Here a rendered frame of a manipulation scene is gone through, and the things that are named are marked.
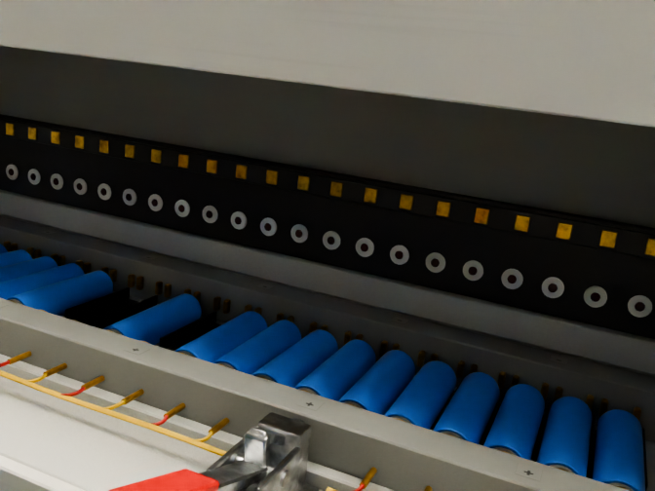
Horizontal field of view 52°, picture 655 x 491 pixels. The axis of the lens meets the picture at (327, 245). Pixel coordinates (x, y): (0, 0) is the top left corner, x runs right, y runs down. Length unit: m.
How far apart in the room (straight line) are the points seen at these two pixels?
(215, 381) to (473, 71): 0.15
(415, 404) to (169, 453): 0.10
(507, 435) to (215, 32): 0.19
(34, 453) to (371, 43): 0.19
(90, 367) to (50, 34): 0.14
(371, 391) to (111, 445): 0.11
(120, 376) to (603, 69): 0.22
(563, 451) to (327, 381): 0.10
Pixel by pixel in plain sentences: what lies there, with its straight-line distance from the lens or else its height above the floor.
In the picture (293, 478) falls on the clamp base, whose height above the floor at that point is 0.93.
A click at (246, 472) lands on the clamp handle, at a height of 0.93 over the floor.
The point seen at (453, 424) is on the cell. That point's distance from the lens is 0.28.
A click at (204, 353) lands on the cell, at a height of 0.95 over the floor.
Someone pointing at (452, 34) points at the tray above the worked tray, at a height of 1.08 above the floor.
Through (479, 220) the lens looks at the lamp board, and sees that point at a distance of 0.36.
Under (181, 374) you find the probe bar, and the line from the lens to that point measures 0.28.
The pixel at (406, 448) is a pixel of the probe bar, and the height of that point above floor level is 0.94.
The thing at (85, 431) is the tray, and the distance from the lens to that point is 0.29.
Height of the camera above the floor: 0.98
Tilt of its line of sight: 5 degrees up
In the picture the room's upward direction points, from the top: 14 degrees clockwise
